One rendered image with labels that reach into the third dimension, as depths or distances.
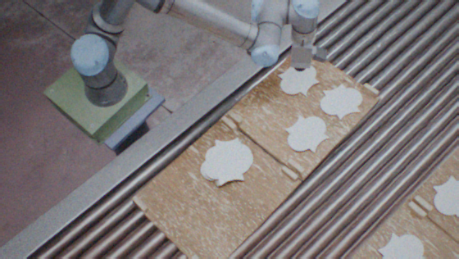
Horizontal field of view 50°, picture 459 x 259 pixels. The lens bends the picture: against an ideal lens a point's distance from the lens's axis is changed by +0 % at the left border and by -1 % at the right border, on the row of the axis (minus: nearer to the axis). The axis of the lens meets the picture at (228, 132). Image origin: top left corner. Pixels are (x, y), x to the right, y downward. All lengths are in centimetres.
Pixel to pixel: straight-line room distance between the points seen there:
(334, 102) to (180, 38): 162
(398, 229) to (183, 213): 65
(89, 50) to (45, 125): 144
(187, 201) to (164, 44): 172
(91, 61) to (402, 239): 107
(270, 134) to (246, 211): 28
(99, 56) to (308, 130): 71
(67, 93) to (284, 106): 76
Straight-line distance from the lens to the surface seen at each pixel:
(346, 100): 173
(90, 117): 176
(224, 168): 155
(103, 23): 166
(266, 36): 139
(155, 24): 326
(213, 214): 155
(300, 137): 164
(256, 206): 155
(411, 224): 159
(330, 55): 187
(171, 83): 296
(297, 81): 176
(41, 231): 169
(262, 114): 169
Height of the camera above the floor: 238
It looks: 61 degrees down
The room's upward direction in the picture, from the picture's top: 7 degrees counter-clockwise
